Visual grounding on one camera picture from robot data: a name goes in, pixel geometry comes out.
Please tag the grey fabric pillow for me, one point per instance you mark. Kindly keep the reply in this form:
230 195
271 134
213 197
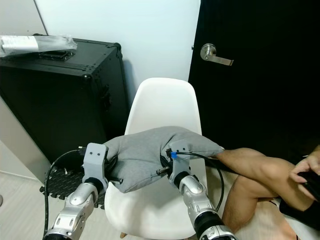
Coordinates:
140 155

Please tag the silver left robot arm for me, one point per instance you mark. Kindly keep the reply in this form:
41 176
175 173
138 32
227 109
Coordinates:
75 210

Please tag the white plastic shell chair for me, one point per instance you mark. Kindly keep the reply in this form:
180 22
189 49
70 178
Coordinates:
162 105

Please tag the person's hand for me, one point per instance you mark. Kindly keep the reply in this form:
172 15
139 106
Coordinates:
305 164

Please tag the black rubber floor mat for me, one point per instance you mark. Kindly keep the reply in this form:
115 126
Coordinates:
57 180

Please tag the black flight case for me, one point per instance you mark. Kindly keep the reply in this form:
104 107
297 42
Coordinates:
50 105

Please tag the person's bare leg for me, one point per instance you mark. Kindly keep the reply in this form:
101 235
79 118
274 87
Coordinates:
255 170

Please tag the black door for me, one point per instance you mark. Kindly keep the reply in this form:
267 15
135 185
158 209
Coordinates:
270 75

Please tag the plastic wrapped white package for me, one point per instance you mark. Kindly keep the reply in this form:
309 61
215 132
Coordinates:
30 44

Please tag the person's black shorts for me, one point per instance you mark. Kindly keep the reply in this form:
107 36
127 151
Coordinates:
300 212

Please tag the black phone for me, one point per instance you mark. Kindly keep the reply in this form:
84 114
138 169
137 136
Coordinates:
314 187

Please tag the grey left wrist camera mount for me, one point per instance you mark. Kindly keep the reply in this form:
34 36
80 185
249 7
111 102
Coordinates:
96 160

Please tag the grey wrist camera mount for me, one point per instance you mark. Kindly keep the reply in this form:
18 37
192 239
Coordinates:
96 160
180 167

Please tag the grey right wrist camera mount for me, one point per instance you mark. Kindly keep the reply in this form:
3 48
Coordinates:
180 167

